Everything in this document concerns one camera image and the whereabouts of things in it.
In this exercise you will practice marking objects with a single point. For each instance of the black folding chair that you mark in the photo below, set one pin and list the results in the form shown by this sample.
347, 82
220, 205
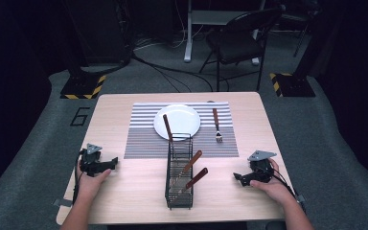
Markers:
236, 41

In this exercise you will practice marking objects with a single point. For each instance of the white round plate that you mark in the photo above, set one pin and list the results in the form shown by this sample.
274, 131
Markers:
177, 121

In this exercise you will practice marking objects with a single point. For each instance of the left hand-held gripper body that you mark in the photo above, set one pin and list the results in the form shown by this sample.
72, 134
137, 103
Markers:
90, 159

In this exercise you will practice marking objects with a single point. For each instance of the black yellow-striped stand base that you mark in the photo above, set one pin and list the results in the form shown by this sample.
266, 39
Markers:
83, 86
294, 84

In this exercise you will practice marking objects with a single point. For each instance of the person's right hand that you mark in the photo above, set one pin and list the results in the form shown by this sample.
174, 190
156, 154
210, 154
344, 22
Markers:
273, 188

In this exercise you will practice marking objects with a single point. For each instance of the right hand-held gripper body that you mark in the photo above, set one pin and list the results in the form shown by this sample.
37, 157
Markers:
261, 167

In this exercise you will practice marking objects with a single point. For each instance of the person's left hand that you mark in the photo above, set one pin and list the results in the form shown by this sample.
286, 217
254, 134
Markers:
91, 185

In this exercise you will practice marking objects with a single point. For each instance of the white metal table frame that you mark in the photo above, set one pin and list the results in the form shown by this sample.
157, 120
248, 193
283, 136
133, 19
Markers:
190, 32

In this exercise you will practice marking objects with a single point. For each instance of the grey striped placemat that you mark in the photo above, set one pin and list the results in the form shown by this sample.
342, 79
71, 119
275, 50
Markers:
143, 143

